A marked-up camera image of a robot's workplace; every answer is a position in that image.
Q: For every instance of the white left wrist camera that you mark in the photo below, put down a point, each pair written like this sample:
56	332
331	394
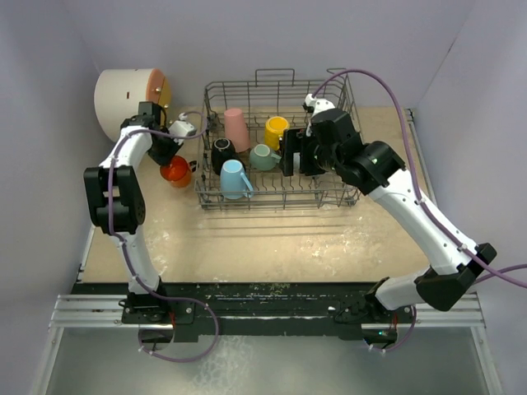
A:
182	129

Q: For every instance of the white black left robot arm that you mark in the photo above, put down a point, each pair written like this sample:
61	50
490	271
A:
116	205

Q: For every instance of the aluminium frame rail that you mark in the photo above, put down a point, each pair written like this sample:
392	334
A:
87	311

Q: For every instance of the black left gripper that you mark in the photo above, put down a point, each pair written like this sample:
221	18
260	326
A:
163	160

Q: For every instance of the white round drawer cabinet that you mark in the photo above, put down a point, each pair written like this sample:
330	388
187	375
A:
119	91

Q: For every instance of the yellow ceramic mug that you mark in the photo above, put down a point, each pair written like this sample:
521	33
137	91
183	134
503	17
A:
274	129

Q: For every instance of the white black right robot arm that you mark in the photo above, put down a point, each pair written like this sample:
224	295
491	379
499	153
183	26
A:
378	172

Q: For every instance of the grey wire dish rack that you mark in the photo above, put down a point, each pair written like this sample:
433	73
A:
270	93

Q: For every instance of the orange ceramic mug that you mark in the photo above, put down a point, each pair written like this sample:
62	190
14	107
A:
178	172

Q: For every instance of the black ceramic mug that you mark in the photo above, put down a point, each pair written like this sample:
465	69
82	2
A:
222	150

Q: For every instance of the sage green ceramic mug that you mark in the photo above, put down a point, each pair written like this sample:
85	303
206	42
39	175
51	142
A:
264	158

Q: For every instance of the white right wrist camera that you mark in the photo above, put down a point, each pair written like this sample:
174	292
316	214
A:
313	105

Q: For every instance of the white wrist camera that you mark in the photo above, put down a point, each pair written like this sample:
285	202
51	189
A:
313	105
182	129

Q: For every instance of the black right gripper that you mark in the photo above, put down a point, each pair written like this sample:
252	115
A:
295	141

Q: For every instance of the pink plastic tumbler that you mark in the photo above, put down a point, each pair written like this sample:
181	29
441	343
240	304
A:
236	129

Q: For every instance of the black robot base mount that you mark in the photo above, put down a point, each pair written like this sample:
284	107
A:
289	309

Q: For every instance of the light blue ceramic mug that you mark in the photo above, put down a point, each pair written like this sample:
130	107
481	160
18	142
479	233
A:
234	183

